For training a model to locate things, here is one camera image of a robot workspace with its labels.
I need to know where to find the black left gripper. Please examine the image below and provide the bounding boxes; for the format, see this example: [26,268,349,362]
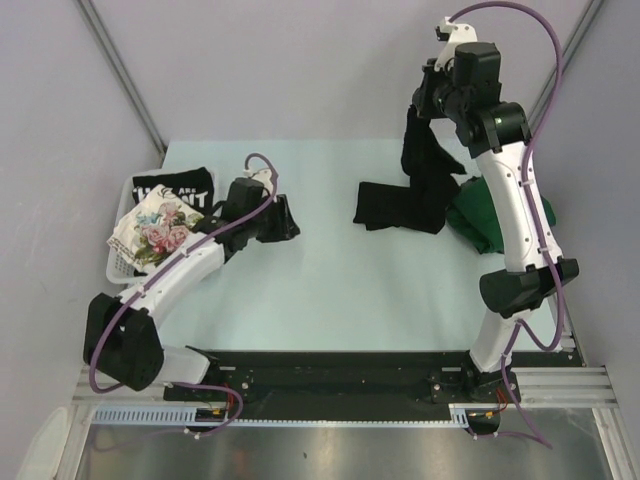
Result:
[245,195,300,243]

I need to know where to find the plain black t-shirt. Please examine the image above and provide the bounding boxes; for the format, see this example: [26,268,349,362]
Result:
[353,106,466,234]

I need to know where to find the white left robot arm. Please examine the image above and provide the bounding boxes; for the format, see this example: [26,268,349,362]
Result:
[83,178,300,400]

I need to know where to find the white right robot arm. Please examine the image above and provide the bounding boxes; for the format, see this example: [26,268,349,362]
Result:
[413,39,579,401]

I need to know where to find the black printed t-shirt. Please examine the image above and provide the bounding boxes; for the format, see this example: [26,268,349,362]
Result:
[131,167,215,214]

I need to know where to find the white floral t-shirt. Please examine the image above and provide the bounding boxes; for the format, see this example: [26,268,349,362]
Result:
[107,184,204,274]

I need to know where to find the green folded t-shirt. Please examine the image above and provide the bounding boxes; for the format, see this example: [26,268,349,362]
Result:
[445,175,559,255]

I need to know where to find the white plastic basket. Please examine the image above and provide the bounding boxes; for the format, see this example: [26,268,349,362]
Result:
[106,167,218,285]

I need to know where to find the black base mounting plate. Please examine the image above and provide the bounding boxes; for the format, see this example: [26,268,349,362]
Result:
[163,351,506,422]

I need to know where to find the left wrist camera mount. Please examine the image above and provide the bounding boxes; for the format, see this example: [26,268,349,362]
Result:
[244,167,277,195]

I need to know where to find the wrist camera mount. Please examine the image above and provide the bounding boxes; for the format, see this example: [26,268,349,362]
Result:
[244,167,277,195]
[434,17,477,71]

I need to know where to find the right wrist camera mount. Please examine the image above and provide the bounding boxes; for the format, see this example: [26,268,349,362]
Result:
[434,17,477,71]

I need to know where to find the white slotted cable duct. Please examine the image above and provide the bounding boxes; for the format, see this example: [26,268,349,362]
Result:
[92,405,241,426]

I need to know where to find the aluminium frame rail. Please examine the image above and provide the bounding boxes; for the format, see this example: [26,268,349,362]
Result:
[72,364,174,406]

